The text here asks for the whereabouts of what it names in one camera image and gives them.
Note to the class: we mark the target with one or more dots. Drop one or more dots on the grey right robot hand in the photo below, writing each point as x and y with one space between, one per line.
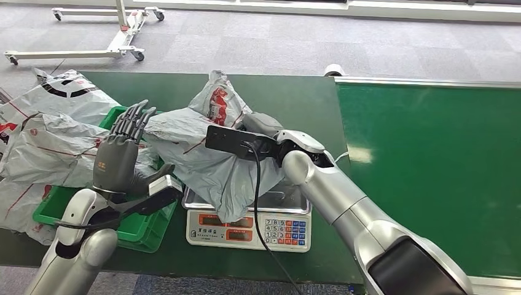
262 124

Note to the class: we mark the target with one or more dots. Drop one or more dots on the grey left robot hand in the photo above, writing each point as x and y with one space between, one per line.
116 167

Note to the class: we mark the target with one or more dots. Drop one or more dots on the grey package with red print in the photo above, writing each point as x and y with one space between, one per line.
203 163

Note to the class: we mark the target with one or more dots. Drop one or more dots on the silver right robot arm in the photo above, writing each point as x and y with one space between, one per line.
346 203

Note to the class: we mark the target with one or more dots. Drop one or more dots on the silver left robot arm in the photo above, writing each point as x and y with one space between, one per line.
77 260

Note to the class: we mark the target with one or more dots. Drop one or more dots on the green plastic basket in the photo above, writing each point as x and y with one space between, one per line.
134 234

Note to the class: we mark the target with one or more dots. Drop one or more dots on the grey package with black print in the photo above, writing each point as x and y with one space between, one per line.
61 95

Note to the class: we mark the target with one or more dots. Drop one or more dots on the flat grey package red stripes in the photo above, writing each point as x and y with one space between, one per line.
20 203

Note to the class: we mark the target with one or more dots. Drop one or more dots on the white roller end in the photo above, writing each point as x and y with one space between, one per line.
334 70

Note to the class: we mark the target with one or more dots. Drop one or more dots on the white scale with steel tray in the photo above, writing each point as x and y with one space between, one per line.
281 234

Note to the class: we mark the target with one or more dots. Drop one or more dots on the green conveyor belt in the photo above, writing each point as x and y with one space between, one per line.
427 142

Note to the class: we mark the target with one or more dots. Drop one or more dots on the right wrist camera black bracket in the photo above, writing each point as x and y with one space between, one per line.
228 140

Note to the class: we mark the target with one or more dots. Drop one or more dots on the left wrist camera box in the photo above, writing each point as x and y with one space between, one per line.
165 185

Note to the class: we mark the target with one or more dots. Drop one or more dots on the white wheeled stand frame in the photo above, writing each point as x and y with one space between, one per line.
122 38

